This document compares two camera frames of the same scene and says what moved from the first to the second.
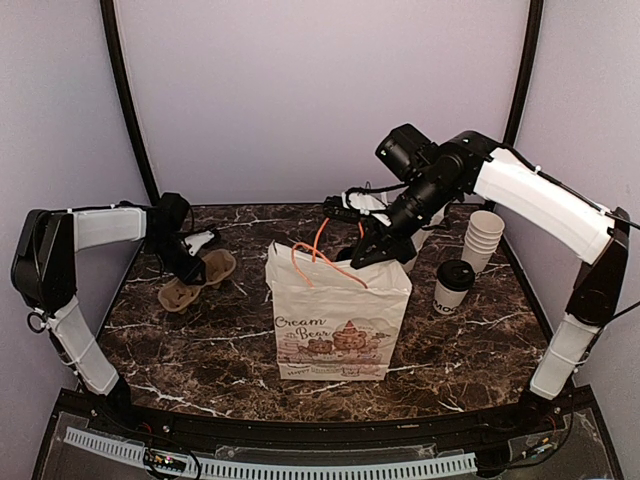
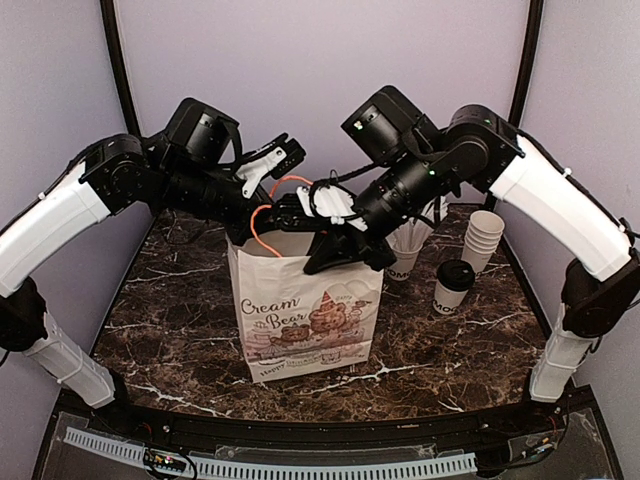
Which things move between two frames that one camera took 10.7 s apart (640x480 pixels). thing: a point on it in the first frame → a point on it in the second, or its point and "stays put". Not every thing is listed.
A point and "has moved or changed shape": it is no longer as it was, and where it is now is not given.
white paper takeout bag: [334, 321] has moved or changed shape
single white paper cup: [445, 301] stays put
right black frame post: [535, 12] stays put
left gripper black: [187, 273] → [240, 229]
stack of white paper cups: [481, 238] stays put
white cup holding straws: [419, 236] → [403, 264]
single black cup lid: [456, 274] stays put
